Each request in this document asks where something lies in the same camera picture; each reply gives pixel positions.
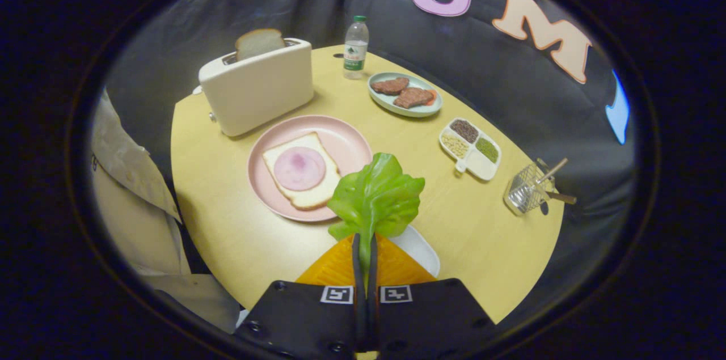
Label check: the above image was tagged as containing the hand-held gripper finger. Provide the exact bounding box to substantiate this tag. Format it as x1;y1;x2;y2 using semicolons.
234;232;368;359
366;232;499;359

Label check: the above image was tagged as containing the green lettuce leaf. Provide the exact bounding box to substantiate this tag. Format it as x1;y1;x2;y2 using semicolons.
327;152;426;290

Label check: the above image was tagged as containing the toasted bread slice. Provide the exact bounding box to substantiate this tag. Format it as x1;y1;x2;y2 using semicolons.
234;28;287;62

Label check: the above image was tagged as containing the white leaf-shaped plate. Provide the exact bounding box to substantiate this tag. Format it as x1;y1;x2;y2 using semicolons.
389;225;441;278

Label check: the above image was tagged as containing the pink ham slice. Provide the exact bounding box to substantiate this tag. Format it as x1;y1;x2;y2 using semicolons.
273;146;327;192

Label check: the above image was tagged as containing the white bread slice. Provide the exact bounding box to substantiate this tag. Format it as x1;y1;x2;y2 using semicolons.
262;132;342;211

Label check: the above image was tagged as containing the pink plate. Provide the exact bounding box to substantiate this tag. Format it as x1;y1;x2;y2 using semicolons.
247;115;373;223

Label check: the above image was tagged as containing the white divided condiment dish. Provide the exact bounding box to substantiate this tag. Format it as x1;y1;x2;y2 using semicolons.
438;117;502;181

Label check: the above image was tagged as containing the clear utensil holder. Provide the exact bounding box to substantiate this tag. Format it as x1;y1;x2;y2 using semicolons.
503;163;554;217

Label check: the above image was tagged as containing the brown meat patty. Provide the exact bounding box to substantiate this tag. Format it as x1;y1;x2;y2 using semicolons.
393;87;435;109
370;77;410;96

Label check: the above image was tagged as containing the wooden stick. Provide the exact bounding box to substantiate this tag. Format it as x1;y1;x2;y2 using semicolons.
535;158;569;185
543;190;578;205

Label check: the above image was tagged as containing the pale green plate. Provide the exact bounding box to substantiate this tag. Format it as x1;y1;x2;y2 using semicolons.
368;71;443;118

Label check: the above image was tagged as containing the white toaster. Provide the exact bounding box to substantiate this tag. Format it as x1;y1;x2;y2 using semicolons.
197;37;314;138

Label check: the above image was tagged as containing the person's beige clothing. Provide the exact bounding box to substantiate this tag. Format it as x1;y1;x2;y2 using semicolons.
91;88;242;333

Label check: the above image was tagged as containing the clear plastic water bottle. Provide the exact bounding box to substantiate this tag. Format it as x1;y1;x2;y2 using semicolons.
343;15;370;80

